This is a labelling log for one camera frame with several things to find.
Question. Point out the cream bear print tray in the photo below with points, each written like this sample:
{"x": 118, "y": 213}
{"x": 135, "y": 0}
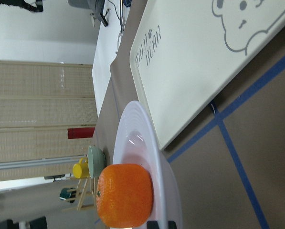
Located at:
{"x": 186, "y": 51}

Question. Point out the dark green mug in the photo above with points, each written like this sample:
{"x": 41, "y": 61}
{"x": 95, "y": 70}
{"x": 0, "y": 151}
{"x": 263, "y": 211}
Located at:
{"x": 68, "y": 194}

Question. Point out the yellow mug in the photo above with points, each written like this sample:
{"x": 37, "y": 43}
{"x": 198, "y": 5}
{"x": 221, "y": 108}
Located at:
{"x": 81, "y": 169}

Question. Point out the white round plate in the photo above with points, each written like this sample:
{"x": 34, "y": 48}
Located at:
{"x": 136, "y": 143}

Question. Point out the orange fruit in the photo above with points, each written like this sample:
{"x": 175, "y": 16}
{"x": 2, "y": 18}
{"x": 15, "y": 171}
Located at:
{"x": 124, "y": 196}

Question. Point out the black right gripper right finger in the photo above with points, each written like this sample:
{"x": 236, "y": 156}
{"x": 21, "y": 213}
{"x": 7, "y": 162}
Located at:
{"x": 172, "y": 225}

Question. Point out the green ceramic bowl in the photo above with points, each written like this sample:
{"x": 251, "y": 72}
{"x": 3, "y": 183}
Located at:
{"x": 96, "y": 161}

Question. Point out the wooden mug rack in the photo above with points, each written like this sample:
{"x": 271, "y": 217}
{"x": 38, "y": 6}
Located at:
{"x": 85, "y": 195}

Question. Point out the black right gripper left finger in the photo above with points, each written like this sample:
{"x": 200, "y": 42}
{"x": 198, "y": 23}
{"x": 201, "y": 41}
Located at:
{"x": 153, "y": 224}

